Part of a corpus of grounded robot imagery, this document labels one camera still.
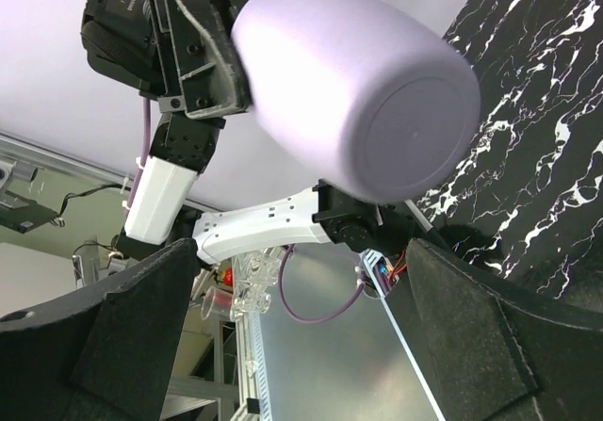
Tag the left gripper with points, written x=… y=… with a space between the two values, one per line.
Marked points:
x=201 y=69

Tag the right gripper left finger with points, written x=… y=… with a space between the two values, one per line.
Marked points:
x=102 y=352

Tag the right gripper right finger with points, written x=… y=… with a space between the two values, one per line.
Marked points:
x=500 y=352

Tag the lavender plastic cup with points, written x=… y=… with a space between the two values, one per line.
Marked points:
x=359 y=92

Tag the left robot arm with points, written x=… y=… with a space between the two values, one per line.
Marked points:
x=235 y=163

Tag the clear acrylic bracket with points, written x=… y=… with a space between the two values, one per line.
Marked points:
x=254 y=274

